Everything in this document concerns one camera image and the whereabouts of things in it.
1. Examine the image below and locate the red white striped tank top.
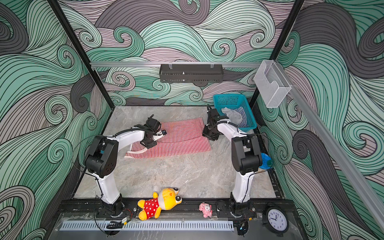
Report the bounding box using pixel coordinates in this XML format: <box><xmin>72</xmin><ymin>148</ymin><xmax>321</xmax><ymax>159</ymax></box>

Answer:
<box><xmin>125</xmin><ymin>117</ymin><xmax>212</xmax><ymax>159</ymax></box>

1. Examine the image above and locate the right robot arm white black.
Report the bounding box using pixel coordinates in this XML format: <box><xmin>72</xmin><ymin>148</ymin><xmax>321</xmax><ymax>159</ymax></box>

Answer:
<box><xmin>202</xmin><ymin>105</ymin><xmax>263</xmax><ymax>213</ymax></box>

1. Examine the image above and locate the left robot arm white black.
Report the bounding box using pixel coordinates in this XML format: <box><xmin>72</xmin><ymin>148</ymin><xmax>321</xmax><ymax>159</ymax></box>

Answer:
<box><xmin>85</xmin><ymin>116</ymin><xmax>167</xmax><ymax>216</ymax></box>

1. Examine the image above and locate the grey tank top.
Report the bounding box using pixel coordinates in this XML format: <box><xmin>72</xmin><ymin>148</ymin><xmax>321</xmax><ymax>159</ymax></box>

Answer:
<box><xmin>221</xmin><ymin>108</ymin><xmax>243</xmax><ymax>125</ymax></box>

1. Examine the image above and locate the blue white striped tank top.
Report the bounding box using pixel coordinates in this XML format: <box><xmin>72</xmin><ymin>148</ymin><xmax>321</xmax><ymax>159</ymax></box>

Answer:
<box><xmin>237</xmin><ymin>107</ymin><xmax>248</xmax><ymax>128</ymax></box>

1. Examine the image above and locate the teal plastic basket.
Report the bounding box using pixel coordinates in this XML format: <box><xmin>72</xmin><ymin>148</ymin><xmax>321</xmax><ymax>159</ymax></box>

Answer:
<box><xmin>213</xmin><ymin>94</ymin><xmax>257</xmax><ymax>132</ymax></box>

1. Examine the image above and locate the black perforated metal shelf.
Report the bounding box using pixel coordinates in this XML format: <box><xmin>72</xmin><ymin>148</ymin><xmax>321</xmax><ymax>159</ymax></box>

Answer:
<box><xmin>159</xmin><ymin>65</ymin><xmax>224</xmax><ymax>84</ymax></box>

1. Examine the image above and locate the yellow plush toy red dress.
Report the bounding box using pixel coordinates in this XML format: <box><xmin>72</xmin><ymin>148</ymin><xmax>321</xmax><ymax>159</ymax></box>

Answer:
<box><xmin>138</xmin><ymin>188</ymin><xmax>182</xmax><ymax>221</ymax></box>

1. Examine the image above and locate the small pink plush toy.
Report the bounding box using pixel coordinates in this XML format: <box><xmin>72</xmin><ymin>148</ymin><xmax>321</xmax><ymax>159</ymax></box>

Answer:
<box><xmin>199</xmin><ymin>203</ymin><xmax>213</xmax><ymax>218</ymax></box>

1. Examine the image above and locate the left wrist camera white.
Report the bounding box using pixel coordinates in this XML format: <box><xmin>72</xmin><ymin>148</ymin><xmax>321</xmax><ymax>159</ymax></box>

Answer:
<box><xmin>153</xmin><ymin>130</ymin><xmax>167</xmax><ymax>142</ymax></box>

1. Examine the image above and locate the aluminium rail back wall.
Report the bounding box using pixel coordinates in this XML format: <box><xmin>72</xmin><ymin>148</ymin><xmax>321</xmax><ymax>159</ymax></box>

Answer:
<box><xmin>90</xmin><ymin>61</ymin><xmax>261</xmax><ymax>69</ymax></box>

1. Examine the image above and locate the aluminium rail wall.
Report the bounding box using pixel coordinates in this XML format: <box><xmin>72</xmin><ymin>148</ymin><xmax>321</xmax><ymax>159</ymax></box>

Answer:
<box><xmin>273</xmin><ymin>61</ymin><xmax>384</xmax><ymax>230</ymax></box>
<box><xmin>90</xmin><ymin>61</ymin><xmax>261</xmax><ymax>69</ymax></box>

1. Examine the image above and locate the clear plastic wall bin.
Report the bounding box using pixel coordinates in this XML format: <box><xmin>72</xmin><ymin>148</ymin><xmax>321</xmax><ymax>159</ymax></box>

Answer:
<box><xmin>254</xmin><ymin>60</ymin><xmax>292</xmax><ymax>109</ymax></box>

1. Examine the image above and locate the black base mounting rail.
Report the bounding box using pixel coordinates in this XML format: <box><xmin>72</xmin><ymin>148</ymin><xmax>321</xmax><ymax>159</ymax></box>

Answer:
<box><xmin>58</xmin><ymin>198</ymin><xmax>299</xmax><ymax>219</ymax></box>

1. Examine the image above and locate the black round wall clock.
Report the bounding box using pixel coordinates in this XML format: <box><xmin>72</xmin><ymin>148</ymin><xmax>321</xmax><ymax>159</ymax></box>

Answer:
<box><xmin>262</xmin><ymin>204</ymin><xmax>289</xmax><ymax>236</ymax></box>

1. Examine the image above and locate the white slotted cable duct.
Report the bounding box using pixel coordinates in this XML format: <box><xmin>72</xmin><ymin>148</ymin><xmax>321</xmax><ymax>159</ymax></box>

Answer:
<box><xmin>59</xmin><ymin>221</ymin><xmax>235</xmax><ymax>232</ymax></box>

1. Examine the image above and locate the aluminium rail right wall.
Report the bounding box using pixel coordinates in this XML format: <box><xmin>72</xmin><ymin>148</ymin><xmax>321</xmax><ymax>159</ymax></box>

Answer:
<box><xmin>273</xmin><ymin>61</ymin><xmax>384</xmax><ymax>230</ymax></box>

